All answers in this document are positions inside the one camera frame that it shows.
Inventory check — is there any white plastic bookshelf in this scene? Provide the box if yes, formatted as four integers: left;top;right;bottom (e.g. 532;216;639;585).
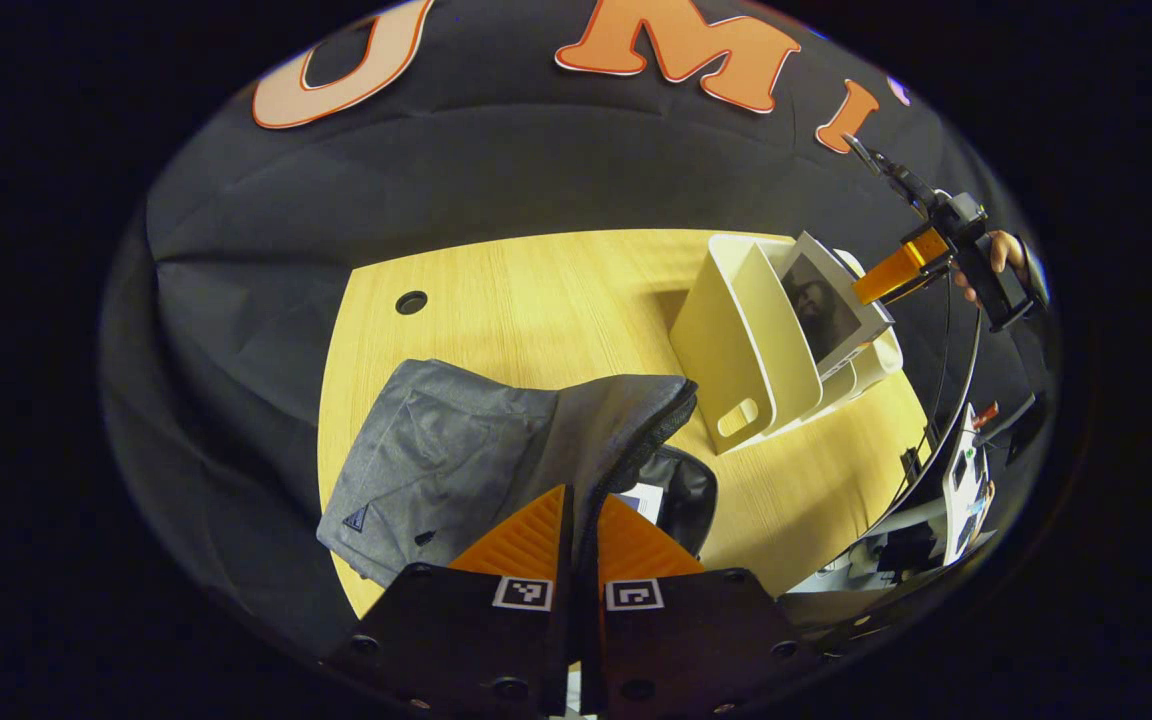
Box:
669;233;905;457

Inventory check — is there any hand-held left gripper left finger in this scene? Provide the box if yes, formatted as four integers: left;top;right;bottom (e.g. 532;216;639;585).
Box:
321;485;577;719

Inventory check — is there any grey schoolbag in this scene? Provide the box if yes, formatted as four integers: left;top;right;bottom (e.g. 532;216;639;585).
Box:
316;358;720;591

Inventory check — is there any white device panel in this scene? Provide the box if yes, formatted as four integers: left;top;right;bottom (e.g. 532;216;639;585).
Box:
940;403;997;567

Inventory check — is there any white book with blue cover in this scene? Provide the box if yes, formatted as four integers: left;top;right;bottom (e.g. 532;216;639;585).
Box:
620;482;666;527

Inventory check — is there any white book with portrait cover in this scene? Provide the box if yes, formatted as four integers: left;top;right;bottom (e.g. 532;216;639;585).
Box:
780;231;896;382

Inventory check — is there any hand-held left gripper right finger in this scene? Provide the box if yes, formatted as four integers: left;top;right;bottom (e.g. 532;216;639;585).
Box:
579;493;827;716

